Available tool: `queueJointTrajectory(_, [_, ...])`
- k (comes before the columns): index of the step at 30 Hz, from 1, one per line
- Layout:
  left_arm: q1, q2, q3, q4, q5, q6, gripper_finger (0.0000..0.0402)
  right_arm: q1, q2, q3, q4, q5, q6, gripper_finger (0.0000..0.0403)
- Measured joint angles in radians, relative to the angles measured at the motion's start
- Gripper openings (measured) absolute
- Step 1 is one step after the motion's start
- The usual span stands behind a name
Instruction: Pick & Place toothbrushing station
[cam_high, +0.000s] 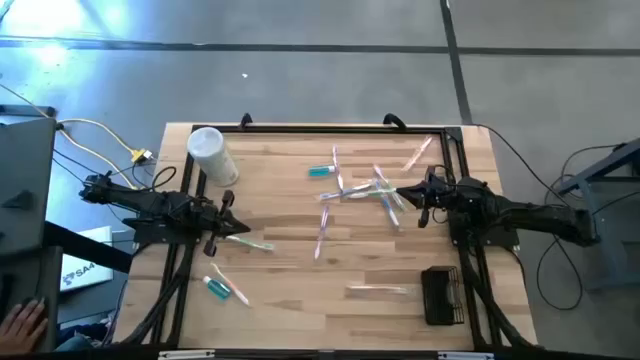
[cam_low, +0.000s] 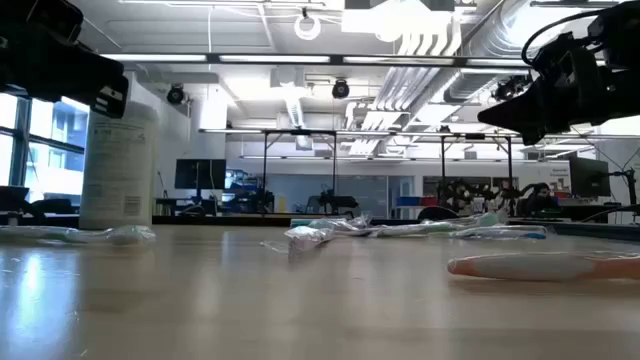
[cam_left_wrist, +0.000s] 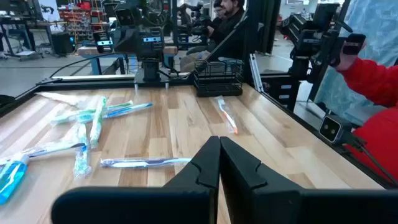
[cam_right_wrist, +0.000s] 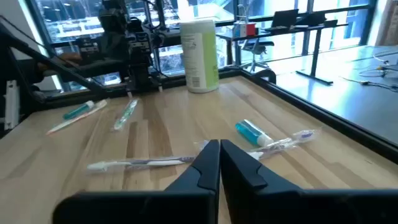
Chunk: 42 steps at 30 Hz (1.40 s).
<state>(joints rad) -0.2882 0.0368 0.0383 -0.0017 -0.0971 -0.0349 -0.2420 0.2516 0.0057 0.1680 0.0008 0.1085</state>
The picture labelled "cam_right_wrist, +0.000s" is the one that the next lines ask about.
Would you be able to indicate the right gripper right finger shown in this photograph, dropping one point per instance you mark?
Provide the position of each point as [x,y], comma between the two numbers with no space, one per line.
[264,205]

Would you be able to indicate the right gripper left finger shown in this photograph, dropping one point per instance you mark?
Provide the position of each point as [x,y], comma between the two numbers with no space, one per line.
[186,205]

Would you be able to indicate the purple toothbrush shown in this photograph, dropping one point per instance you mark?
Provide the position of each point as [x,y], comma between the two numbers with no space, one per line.
[280,144]
[140,162]

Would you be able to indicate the green toothbrush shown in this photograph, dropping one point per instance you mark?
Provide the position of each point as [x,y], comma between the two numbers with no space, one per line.
[126,114]

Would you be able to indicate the blue mouthwash bottle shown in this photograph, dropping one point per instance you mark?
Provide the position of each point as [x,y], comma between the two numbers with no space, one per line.
[250,132]

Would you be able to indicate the orange toothbrush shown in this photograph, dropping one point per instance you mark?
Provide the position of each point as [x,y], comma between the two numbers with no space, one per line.
[62,126]

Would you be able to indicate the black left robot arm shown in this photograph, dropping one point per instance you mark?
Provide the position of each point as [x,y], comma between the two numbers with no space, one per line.
[112,34]

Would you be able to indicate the white wipes canister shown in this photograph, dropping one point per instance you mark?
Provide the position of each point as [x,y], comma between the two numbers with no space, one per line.
[199,59]

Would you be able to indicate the red blue box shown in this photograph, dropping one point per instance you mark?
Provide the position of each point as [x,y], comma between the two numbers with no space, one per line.
[245,29]

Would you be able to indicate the black office chair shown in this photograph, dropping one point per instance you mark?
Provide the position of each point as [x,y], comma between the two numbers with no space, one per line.
[258,46]

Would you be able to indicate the grey side table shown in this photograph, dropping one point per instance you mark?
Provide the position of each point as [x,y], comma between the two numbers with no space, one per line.
[357,99]

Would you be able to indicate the black laptop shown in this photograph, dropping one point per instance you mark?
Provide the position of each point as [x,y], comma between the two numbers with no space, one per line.
[283,19]

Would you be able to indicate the black standing desk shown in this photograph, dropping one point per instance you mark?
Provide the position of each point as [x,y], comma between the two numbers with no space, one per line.
[316,46]

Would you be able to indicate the white bracket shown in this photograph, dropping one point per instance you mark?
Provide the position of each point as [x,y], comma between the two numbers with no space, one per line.
[12,104]

